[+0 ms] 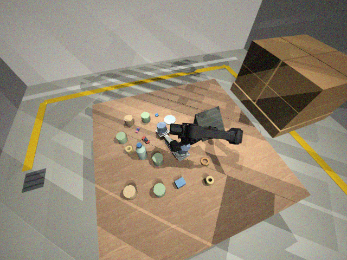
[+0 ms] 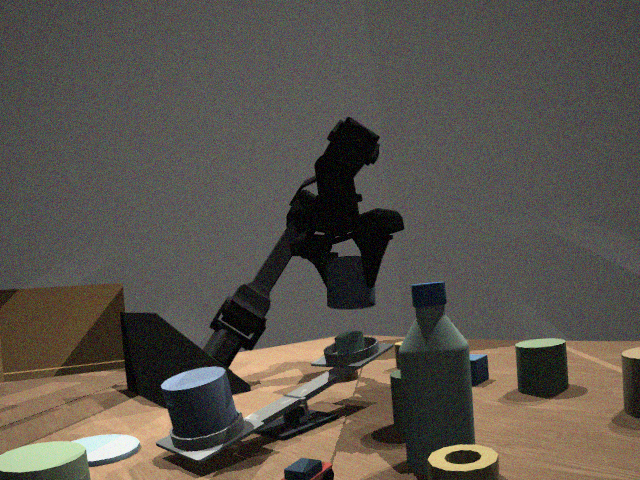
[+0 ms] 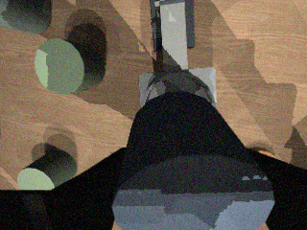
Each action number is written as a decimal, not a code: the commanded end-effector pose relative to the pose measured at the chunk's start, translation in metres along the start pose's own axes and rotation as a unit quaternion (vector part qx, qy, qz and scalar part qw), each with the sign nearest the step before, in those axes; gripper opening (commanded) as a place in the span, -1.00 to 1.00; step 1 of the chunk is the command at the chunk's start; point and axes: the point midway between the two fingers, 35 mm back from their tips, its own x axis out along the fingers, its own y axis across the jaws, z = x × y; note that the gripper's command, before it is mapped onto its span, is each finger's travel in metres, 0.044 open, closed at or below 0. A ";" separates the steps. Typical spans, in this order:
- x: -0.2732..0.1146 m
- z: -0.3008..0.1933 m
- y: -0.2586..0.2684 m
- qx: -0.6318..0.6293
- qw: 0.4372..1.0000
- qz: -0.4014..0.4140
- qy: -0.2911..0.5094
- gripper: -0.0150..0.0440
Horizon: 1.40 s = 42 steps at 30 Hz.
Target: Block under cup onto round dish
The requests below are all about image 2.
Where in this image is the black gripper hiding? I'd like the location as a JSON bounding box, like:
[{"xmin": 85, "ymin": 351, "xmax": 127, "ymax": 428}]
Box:
[{"xmin": 290, "ymin": 184, "xmax": 404, "ymax": 288}]

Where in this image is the light blue block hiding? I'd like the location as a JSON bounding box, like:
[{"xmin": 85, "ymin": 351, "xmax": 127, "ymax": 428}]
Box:
[{"xmin": 469, "ymin": 354, "xmax": 489, "ymax": 386}]

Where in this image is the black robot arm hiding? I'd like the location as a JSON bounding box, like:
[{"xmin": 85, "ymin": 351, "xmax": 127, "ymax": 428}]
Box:
[{"xmin": 202, "ymin": 117, "xmax": 380, "ymax": 369}]

